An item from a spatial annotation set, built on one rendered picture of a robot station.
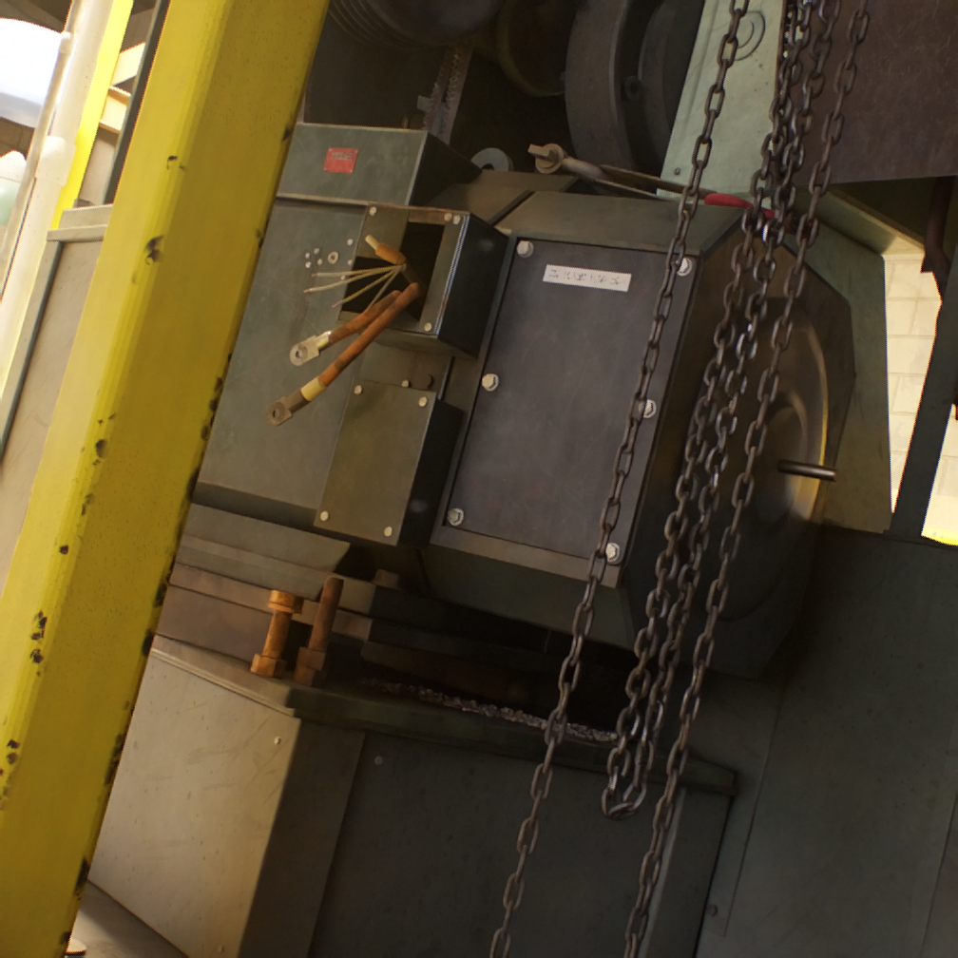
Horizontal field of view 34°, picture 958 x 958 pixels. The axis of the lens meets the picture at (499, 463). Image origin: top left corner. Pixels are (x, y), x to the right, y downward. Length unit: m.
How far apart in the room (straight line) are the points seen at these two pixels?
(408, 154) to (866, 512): 0.86
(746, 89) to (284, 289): 0.86
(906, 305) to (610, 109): 6.04
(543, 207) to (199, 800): 0.70
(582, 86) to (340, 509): 1.07
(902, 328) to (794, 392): 6.65
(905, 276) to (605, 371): 6.96
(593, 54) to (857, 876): 1.26
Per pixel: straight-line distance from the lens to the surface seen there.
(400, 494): 1.48
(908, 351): 8.22
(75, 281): 2.53
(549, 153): 1.70
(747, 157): 2.24
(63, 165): 4.12
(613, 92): 2.36
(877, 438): 2.23
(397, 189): 1.67
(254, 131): 1.30
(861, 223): 2.24
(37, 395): 2.54
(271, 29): 1.32
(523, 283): 1.54
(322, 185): 1.73
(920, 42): 2.06
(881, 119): 2.05
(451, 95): 2.36
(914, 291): 8.32
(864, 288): 2.30
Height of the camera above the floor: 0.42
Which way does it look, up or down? 5 degrees up
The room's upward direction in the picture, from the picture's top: 15 degrees clockwise
